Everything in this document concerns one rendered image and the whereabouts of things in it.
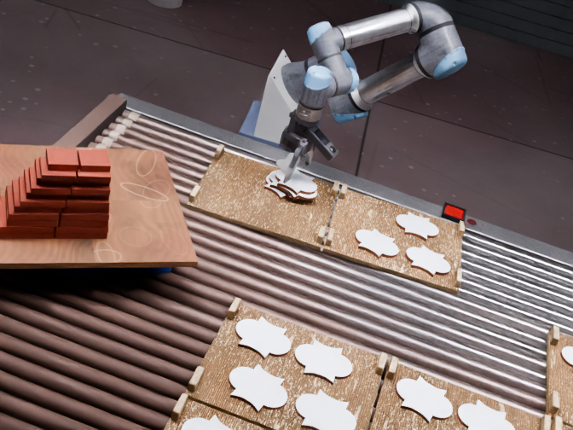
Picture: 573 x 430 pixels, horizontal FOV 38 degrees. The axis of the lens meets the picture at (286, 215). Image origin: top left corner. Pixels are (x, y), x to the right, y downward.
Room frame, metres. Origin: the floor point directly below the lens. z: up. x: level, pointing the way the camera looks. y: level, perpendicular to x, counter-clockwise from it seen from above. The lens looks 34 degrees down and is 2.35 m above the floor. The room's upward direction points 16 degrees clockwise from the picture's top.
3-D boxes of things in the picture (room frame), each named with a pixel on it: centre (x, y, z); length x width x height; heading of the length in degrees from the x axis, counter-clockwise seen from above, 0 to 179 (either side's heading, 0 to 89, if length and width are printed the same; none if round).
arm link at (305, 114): (2.21, 0.02, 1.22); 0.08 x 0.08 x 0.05
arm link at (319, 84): (2.22, 0.02, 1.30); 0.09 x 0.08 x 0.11; 142
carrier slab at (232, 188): (2.15, 0.08, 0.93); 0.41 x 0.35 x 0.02; 87
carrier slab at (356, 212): (2.13, -0.34, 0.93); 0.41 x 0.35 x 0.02; 87
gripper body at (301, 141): (2.22, 0.03, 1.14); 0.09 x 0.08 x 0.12; 70
